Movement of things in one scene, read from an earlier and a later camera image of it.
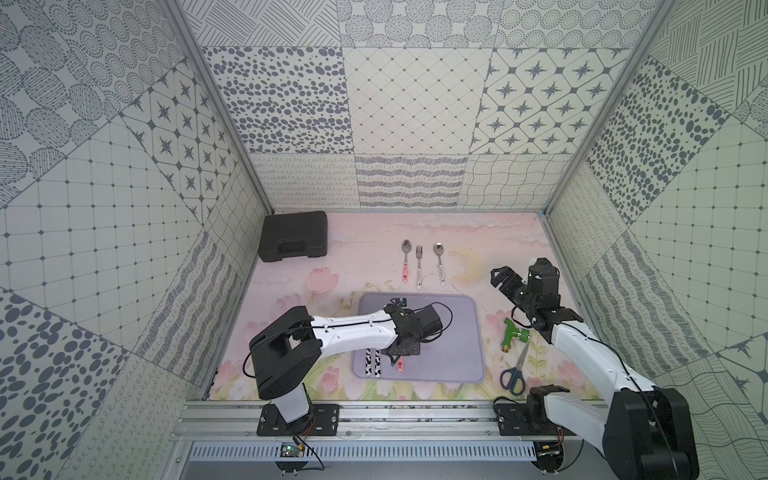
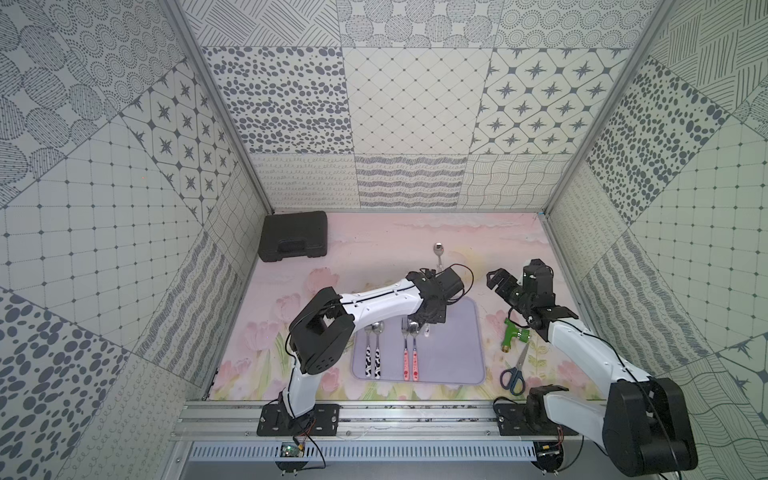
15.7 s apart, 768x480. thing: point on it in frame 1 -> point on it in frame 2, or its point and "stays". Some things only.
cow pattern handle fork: (368, 367) stays
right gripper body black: (531, 302) stays
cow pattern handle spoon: (377, 365) stays
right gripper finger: (511, 285) stays
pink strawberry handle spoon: (406, 246) -> (414, 328)
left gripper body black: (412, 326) -> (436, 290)
